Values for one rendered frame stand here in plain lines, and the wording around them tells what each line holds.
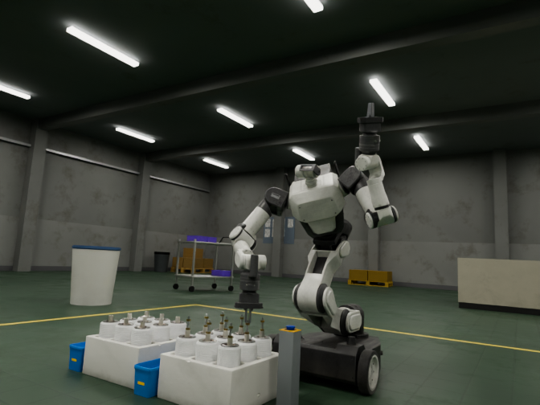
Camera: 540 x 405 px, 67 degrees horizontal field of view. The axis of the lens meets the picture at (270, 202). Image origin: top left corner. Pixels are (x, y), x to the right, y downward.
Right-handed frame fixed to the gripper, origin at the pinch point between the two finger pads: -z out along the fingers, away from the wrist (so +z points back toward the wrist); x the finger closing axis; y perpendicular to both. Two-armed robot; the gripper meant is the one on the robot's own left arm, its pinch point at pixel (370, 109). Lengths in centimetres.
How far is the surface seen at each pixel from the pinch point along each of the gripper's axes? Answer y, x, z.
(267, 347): -1, 51, 103
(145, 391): 7, 104, 115
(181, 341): 7, 87, 95
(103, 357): 39, 120, 114
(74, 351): 57, 134, 118
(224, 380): -19, 76, 100
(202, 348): -3, 80, 94
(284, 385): -19, 51, 110
